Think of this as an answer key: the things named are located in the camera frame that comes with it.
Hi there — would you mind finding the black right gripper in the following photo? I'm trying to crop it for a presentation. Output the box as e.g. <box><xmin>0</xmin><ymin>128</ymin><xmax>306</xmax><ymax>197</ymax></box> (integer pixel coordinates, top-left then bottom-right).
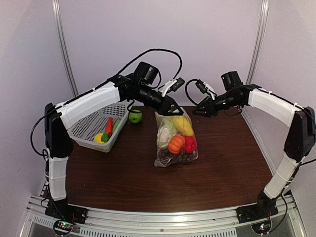
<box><xmin>192</xmin><ymin>91</ymin><xmax>241</xmax><ymax>118</ymax></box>

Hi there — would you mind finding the yellow toy banana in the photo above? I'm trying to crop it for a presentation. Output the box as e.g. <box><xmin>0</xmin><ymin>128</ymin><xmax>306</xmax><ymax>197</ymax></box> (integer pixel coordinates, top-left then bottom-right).
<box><xmin>172</xmin><ymin>116</ymin><xmax>194</xmax><ymax>137</ymax></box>

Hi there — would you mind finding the red toy bell pepper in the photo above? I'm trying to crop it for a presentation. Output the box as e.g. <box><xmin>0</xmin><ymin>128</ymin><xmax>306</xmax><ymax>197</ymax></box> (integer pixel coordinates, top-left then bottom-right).
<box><xmin>184</xmin><ymin>136</ymin><xmax>197</xmax><ymax>153</ymax></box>

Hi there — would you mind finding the green toy apple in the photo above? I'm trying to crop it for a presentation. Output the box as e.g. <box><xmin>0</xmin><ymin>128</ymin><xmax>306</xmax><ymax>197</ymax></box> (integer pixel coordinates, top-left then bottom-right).
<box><xmin>128</xmin><ymin>110</ymin><xmax>143</xmax><ymax>124</ymax></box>

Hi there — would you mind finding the clear dotted zip top bag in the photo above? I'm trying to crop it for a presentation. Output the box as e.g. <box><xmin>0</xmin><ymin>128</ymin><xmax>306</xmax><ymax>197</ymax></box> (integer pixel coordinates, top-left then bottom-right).
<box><xmin>154</xmin><ymin>111</ymin><xmax>199</xmax><ymax>168</ymax></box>

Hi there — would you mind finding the orange toy pumpkin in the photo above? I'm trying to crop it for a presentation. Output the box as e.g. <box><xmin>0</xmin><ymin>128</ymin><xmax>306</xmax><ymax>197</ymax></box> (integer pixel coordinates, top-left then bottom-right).
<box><xmin>168</xmin><ymin>135</ymin><xmax>185</xmax><ymax>154</ymax></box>

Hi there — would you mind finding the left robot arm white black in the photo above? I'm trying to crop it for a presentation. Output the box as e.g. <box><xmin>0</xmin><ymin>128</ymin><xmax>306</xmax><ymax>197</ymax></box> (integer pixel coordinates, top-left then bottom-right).
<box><xmin>43</xmin><ymin>62</ymin><xmax>184</xmax><ymax>219</ymax></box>

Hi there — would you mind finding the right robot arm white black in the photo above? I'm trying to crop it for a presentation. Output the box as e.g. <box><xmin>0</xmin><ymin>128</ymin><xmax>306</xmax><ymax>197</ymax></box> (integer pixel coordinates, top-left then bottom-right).
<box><xmin>193</xmin><ymin>71</ymin><xmax>316</xmax><ymax>218</ymax></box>

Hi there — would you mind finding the green toy cucumber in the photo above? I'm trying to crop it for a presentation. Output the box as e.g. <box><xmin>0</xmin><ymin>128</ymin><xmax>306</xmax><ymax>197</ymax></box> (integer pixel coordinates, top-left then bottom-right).
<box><xmin>112</xmin><ymin>119</ymin><xmax>121</xmax><ymax>133</ymax></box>

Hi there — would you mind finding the orange toy carrot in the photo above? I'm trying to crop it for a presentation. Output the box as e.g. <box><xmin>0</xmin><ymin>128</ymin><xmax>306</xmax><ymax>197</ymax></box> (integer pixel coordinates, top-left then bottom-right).
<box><xmin>105</xmin><ymin>117</ymin><xmax>113</xmax><ymax>136</ymax></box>

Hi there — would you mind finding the yellow toy lemon green leaf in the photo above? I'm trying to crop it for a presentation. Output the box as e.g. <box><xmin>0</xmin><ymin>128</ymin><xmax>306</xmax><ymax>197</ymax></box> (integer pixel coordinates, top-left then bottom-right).
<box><xmin>94</xmin><ymin>133</ymin><xmax>110</xmax><ymax>144</ymax></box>

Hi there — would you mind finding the white perforated plastic basket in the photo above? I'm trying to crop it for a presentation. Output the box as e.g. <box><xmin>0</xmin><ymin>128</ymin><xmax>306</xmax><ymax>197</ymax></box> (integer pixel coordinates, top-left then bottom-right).
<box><xmin>68</xmin><ymin>102</ymin><xmax>128</xmax><ymax>153</ymax></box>

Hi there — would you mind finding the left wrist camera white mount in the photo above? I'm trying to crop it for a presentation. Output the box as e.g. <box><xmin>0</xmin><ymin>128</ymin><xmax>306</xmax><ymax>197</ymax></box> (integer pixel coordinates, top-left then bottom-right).
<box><xmin>161</xmin><ymin>77</ymin><xmax>185</xmax><ymax>97</ymax></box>

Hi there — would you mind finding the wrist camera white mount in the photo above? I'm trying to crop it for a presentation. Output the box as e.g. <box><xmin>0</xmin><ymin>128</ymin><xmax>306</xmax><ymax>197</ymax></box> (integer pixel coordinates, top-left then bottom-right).
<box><xmin>195</xmin><ymin>80</ymin><xmax>217</xmax><ymax>100</ymax></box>
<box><xmin>161</xmin><ymin>77</ymin><xmax>185</xmax><ymax>97</ymax></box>

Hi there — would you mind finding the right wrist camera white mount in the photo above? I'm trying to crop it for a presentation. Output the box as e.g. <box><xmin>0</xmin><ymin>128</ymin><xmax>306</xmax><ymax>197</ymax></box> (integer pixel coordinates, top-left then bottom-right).
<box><xmin>195</xmin><ymin>80</ymin><xmax>217</xmax><ymax>100</ymax></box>

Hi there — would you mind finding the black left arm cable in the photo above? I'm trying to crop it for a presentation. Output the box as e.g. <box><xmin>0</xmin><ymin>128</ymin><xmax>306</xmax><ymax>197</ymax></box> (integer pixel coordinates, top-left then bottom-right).
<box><xmin>30</xmin><ymin>48</ymin><xmax>183</xmax><ymax>158</ymax></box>

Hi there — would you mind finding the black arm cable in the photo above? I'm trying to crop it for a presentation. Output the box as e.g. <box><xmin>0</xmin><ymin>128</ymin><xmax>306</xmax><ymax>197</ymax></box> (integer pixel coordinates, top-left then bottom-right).
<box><xmin>184</xmin><ymin>79</ymin><xmax>316</xmax><ymax>223</ymax></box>
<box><xmin>30</xmin><ymin>48</ymin><xmax>183</xmax><ymax>158</ymax></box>

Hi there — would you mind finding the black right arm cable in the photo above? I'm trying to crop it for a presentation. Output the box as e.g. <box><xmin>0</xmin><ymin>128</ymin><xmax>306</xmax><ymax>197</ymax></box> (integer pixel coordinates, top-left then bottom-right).
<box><xmin>184</xmin><ymin>79</ymin><xmax>316</xmax><ymax>223</ymax></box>

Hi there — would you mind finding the right aluminium corner post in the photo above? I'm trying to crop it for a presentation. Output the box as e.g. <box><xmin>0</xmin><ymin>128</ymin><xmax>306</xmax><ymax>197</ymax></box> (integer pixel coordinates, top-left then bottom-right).
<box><xmin>246</xmin><ymin>0</ymin><xmax>270</xmax><ymax>84</ymax></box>

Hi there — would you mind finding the aluminium corner post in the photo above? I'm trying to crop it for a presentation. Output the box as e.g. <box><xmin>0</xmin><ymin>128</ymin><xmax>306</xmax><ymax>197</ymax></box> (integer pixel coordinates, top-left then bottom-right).
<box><xmin>52</xmin><ymin>0</ymin><xmax>78</xmax><ymax>97</ymax></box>
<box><xmin>246</xmin><ymin>0</ymin><xmax>270</xmax><ymax>84</ymax></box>

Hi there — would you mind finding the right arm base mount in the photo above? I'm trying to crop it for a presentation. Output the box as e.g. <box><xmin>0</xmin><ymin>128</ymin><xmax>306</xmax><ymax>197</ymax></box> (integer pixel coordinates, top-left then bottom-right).
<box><xmin>236</xmin><ymin>204</ymin><xmax>278</xmax><ymax>236</ymax></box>

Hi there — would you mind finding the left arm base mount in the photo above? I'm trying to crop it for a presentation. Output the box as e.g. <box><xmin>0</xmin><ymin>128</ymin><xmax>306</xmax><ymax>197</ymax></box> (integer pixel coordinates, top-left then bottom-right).
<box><xmin>45</xmin><ymin>205</ymin><xmax>88</xmax><ymax>236</ymax></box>

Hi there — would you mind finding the left aluminium corner post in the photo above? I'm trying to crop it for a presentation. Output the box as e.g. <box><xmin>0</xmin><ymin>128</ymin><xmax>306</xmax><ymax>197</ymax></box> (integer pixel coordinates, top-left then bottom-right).
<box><xmin>52</xmin><ymin>0</ymin><xmax>78</xmax><ymax>97</ymax></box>

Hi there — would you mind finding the aluminium front rail frame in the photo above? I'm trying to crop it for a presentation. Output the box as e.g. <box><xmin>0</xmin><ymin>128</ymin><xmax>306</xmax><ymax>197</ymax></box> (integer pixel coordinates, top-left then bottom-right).
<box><xmin>18</xmin><ymin>194</ymin><xmax>307</xmax><ymax>237</ymax></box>

